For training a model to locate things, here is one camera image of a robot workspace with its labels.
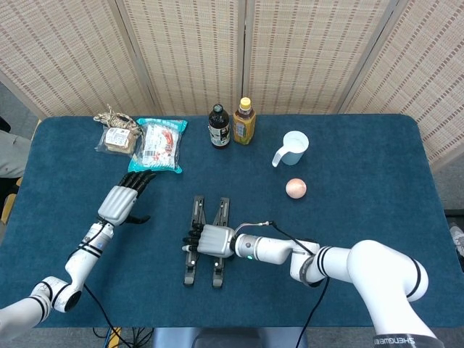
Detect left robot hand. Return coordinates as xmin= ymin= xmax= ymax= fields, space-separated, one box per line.
xmin=97 ymin=169 xmax=157 ymax=226

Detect person in grey clothes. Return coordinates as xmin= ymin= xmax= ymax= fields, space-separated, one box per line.
xmin=0 ymin=115 xmax=33 ymax=181

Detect blue table cloth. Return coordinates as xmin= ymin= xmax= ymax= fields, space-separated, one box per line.
xmin=0 ymin=114 xmax=464 ymax=329

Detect pink ball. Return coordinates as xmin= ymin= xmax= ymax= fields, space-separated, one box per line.
xmin=285 ymin=177 xmax=308 ymax=199

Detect white shoe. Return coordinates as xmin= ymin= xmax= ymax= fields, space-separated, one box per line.
xmin=450 ymin=224 xmax=464 ymax=257

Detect yellow wooden frame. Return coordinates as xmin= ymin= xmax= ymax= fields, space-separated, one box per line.
xmin=0 ymin=177 xmax=22 ymax=225

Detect floor cables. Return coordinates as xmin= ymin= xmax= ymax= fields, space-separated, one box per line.
xmin=92 ymin=327 xmax=155 ymax=348

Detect dark tea bottle black cap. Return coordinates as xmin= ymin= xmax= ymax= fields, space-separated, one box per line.
xmin=207 ymin=104 xmax=231 ymax=149

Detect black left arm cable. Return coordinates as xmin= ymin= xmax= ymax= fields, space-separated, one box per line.
xmin=68 ymin=226 xmax=117 ymax=348

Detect clear bagged sandwich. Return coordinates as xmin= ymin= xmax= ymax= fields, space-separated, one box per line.
xmin=94 ymin=126 xmax=138 ymax=157

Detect black folding stand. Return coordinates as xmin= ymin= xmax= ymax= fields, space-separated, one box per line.
xmin=183 ymin=195 xmax=231 ymax=289

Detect teal snack packet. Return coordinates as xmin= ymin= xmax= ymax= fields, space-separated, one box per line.
xmin=127 ymin=117 xmax=189 ymax=177

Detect white plastic measuring cup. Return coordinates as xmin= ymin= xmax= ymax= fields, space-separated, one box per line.
xmin=271 ymin=130 xmax=310 ymax=168

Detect beige rope bundle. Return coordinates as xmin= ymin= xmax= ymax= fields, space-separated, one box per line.
xmin=93 ymin=104 xmax=143 ymax=138

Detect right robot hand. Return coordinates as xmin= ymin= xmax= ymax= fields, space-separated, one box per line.
xmin=182 ymin=223 xmax=236 ymax=259

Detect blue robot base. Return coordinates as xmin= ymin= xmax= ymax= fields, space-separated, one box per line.
xmin=151 ymin=327 xmax=308 ymax=348

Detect yellow tea bottle yellow cap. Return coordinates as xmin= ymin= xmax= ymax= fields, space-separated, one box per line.
xmin=232 ymin=96 xmax=257 ymax=146

